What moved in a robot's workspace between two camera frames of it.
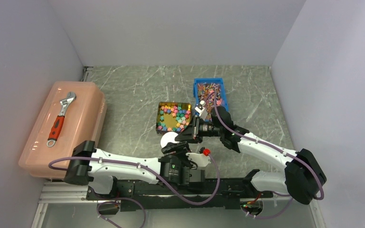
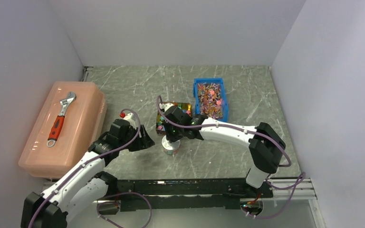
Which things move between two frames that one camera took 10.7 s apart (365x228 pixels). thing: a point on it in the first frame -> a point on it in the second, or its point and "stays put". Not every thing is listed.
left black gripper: (181, 149) -> (144, 142)
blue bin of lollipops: (204, 90) stays put
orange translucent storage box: (74, 112) stays put
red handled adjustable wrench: (59, 120) stays put
